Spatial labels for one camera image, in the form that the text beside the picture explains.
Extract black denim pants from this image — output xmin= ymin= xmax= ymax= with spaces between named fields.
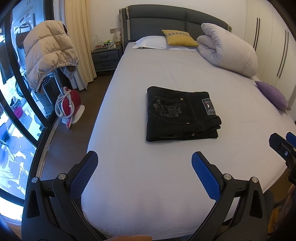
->
xmin=146 ymin=86 xmax=222 ymax=142

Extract purple cushion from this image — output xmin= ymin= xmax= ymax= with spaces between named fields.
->
xmin=255 ymin=81 xmax=290 ymax=110

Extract bed with white sheet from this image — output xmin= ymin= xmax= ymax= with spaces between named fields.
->
xmin=82 ymin=43 xmax=295 ymax=240

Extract perforated grey chair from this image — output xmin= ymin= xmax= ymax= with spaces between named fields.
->
xmin=32 ymin=73 xmax=60 ymax=118

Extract folded white duvet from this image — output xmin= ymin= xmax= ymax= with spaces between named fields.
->
xmin=197 ymin=23 xmax=258 ymax=78

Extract dark grey nightstand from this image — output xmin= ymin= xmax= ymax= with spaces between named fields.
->
xmin=91 ymin=45 xmax=123 ymax=72

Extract beige puffer jacket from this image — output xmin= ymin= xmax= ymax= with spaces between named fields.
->
xmin=23 ymin=20 xmax=79 ymax=92

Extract items on nightstand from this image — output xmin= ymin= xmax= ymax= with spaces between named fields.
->
xmin=91 ymin=35 xmax=116 ymax=50

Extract yellow decorative pillow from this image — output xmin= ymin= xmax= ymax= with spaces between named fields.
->
xmin=162 ymin=30 xmax=199 ymax=47

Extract white bed pillow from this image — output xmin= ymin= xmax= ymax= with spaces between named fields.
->
xmin=133 ymin=36 xmax=168 ymax=50

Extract cream curtain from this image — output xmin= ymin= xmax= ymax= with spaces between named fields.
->
xmin=65 ymin=0 xmax=96 ymax=90

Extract dark grey padded headboard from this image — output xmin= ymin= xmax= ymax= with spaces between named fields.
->
xmin=119 ymin=4 xmax=232 ymax=49

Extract red bag with rope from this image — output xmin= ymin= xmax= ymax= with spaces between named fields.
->
xmin=55 ymin=87 xmax=85 ymax=128

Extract white wardrobe with black handles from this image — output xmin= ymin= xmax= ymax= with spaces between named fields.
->
xmin=242 ymin=0 xmax=296 ymax=121

